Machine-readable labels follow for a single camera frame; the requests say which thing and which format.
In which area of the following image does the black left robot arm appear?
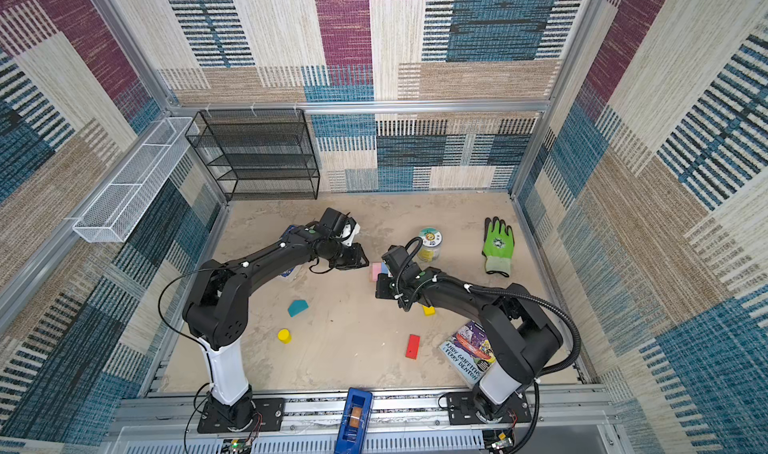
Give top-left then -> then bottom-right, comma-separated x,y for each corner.
182,208 -> 369,407

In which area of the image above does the yellow wood cylinder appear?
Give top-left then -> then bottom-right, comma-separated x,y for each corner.
278,329 -> 292,344

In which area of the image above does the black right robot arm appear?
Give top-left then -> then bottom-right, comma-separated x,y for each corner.
376,245 -> 563,408

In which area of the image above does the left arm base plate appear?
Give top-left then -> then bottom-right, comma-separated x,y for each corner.
196,397 -> 285,434

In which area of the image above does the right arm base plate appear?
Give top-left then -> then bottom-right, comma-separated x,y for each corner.
438,391 -> 532,425

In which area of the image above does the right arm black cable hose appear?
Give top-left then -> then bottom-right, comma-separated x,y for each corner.
392,236 -> 583,454

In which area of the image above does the black wire mesh shelf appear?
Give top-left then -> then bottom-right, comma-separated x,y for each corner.
185,108 -> 321,201

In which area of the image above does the blue tool on rail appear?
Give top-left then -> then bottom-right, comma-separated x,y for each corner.
334,388 -> 373,454

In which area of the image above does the red wood block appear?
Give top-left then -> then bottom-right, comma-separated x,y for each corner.
405,334 -> 421,360

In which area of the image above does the green black work glove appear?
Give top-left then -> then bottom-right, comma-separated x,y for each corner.
482,216 -> 515,277

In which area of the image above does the sunflower seed can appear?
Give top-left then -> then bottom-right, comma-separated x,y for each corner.
417,227 -> 443,262

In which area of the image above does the pink wood block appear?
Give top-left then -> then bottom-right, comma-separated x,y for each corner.
371,262 -> 382,282

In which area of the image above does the teal wood block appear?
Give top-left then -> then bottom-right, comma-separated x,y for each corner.
288,299 -> 309,317

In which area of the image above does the white wire mesh basket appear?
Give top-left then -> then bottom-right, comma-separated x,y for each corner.
73,117 -> 192,243

